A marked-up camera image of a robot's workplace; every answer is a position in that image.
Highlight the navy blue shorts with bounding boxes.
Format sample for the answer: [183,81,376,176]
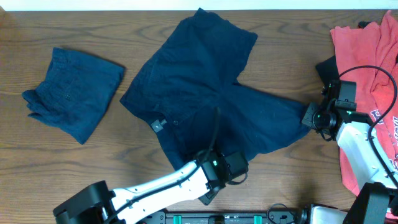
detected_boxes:
[22,47,125,144]
[120,9,309,169]

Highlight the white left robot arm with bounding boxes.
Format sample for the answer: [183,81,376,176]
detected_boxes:
[53,152,236,223]

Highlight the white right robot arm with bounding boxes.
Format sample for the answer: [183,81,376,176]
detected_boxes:
[302,99,397,224]

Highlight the black garment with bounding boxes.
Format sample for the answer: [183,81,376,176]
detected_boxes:
[315,22,380,91]

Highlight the red t-shirt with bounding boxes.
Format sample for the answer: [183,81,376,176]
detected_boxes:
[330,9,398,220]

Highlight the folded navy blue shorts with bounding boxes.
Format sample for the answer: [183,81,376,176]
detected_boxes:
[22,47,125,144]

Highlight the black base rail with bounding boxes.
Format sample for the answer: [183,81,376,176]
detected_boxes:
[136,202,346,224]

